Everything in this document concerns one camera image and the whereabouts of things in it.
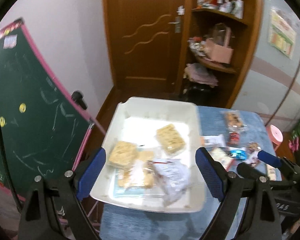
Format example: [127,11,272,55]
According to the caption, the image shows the grey sliding wardrobe door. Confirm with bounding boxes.
[235,0,300,135]

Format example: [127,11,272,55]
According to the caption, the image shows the black bag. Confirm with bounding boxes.
[180,80,219,100]

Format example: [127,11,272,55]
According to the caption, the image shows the red snack packet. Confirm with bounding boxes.
[229,132,241,145]

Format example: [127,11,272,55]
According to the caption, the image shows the blue snack packet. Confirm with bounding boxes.
[226,147,248,160]

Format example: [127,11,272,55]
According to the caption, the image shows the wooden door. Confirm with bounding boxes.
[102,0,190,93]

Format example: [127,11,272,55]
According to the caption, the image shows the blue fleece table cover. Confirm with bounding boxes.
[100,105,278,240]

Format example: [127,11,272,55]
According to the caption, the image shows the green chalkboard with pink frame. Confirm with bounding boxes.
[0,17,108,203]

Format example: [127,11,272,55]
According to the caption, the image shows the wall poster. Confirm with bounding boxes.
[268,8,297,60]

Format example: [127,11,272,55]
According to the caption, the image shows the wooden corner shelf unit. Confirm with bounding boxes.
[179,0,264,109]

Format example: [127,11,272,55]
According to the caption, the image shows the metal door handle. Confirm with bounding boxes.
[168,16,182,33]

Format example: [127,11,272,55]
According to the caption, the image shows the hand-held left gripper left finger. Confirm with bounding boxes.
[17,147,107,240]

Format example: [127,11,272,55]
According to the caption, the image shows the clear biscuit packet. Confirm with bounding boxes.
[116,151,155,190]

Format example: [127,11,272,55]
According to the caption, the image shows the clear nut cookie packet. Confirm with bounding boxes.
[221,110,248,133]

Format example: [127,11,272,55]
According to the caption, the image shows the cream cracker pack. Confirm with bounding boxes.
[209,147,234,172]

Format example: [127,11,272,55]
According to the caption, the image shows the square rice cracker packet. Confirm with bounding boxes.
[154,124,186,155]
[107,141,138,168]

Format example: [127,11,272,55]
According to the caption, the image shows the pale snack packet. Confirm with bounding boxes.
[265,166,278,180]

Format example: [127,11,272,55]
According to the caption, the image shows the white plastic bin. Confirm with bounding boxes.
[89,96,207,213]

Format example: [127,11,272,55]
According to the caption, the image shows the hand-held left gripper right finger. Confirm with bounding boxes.
[195,147,283,240]

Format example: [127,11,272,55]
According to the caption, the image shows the white and orange card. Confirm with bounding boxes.
[201,134,227,147]

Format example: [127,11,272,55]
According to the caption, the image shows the pile of small wrappers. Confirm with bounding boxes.
[189,37,210,60]

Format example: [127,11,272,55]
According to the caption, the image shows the black clamp knob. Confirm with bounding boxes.
[71,91,88,110]

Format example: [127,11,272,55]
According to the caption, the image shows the pink stool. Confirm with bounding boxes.
[266,124,283,145]

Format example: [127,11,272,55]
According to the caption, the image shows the pink gift box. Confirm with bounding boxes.
[205,24,234,64]

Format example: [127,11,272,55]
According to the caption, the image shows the white labelled snack packet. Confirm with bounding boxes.
[150,159,190,207]

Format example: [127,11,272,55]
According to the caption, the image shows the folded pink cloth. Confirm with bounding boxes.
[185,63,219,88]

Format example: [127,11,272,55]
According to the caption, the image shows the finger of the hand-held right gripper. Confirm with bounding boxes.
[257,150,300,180]
[236,163,298,190]

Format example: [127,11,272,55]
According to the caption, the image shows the pale chalkboard sticker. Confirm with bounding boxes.
[4,35,17,48]

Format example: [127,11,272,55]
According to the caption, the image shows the shelf cups and jars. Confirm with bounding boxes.
[196,0,244,19]

